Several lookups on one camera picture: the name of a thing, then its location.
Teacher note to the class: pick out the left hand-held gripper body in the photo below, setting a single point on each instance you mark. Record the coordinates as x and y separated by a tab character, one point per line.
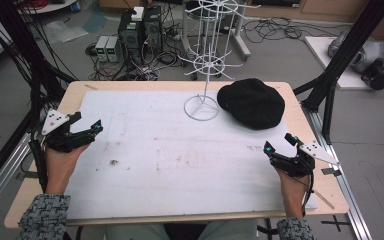
54	121

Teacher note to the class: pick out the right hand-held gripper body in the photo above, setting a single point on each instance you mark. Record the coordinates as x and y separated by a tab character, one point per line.
315	150

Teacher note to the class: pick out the black hat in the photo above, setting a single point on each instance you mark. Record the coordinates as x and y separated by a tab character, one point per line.
251	103

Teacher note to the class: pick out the person's right hand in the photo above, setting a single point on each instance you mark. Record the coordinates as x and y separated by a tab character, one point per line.
293	193

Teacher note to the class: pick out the person's left hand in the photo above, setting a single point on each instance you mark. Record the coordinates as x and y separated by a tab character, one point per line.
60	170

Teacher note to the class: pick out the black tape piece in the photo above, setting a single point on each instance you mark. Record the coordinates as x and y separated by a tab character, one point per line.
331	171

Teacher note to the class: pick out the brown tape strip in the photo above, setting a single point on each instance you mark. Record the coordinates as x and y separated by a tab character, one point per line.
325	200

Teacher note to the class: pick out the grey power supply unit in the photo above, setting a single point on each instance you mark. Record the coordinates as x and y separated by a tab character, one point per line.
101	48
113	49

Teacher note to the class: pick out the black tape cross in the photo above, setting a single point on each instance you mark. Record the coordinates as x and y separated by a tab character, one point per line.
336	222

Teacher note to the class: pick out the clear plastic bag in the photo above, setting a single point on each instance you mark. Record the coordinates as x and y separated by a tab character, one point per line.
63	31

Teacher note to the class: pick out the white foam mat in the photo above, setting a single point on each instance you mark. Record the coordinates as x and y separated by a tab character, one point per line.
180	160

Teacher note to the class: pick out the white platform board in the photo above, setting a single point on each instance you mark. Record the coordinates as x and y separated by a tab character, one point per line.
320	50

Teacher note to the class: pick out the black device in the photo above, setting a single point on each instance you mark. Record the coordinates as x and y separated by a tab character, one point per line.
378	76

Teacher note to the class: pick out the teal sheet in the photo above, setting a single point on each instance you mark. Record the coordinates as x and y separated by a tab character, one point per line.
95	21

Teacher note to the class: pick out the black computer tower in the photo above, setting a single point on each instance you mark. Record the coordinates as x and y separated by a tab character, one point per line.
152	28
130	36

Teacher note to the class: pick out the white metal stand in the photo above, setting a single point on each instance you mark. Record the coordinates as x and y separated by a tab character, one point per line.
241	46

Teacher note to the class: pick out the person's legs grey trousers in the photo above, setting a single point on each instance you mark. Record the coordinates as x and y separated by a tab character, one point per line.
133	231

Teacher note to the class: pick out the grey rounded machine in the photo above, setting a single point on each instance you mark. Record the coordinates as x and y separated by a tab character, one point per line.
368	53

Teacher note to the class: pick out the round white table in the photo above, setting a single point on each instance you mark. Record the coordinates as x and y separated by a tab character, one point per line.
51	7

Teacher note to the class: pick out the small white box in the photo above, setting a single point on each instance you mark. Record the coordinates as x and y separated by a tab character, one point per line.
138	13

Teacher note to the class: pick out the aluminium rail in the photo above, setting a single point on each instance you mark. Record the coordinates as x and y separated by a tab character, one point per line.
346	190
0	186

